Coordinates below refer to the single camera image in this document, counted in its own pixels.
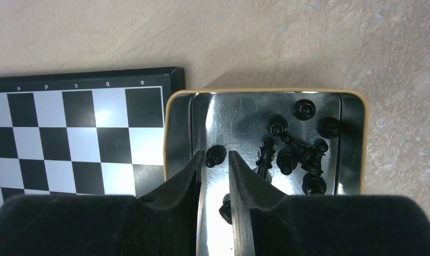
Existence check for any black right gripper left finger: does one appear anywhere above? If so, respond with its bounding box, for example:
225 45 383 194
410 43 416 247
0 151 205 255

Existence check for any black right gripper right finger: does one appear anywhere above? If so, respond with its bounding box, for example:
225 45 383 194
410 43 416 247
228 151 430 255

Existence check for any black chess king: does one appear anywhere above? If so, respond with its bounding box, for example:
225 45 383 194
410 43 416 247
256 137 275 180

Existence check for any yellow tin with black pieces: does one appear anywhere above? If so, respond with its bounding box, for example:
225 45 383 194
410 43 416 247
164 89 367 255

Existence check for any black pawn near finger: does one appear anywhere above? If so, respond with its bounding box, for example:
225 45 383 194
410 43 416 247
205 145 226 168

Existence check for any black pawn centre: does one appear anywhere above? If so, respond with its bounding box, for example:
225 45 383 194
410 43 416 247
266 115 288 137

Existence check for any black white chessboard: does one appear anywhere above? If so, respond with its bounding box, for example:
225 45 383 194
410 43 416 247
0 67 185 207

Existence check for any black pawn right edge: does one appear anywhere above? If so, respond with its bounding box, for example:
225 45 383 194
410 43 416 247
317 117 342 139

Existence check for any black pawn upright top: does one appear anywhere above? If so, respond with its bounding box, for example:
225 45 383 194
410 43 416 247
293 99 316 121

